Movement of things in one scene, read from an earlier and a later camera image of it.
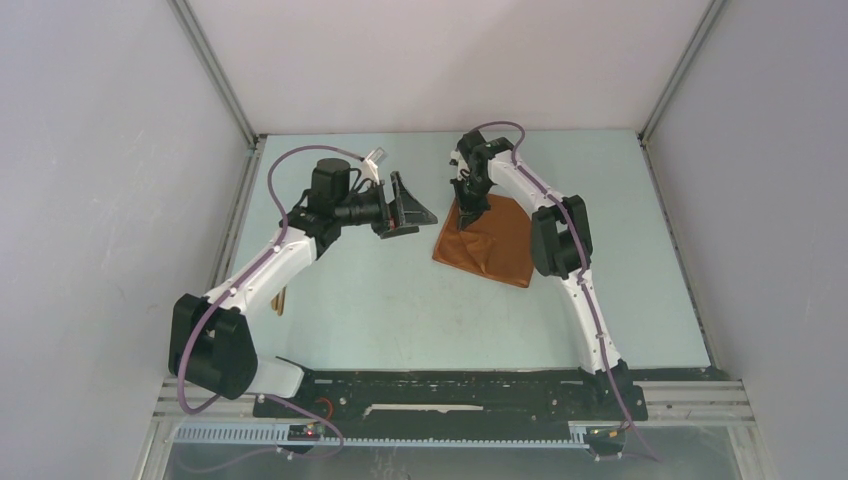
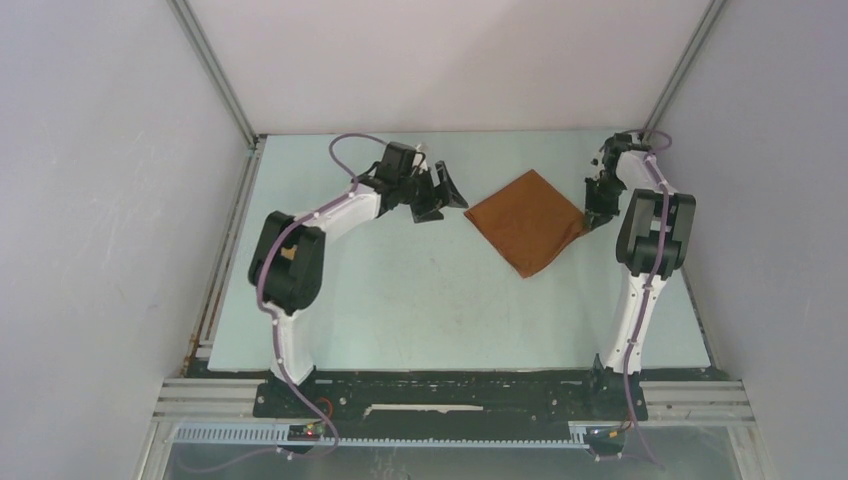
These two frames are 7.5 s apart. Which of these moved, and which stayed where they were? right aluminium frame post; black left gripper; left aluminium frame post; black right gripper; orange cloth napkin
Moved: black left gripper; black right gripper; orange cloth napkin
Stayed: left aluminium frame post; right aluminium frame post
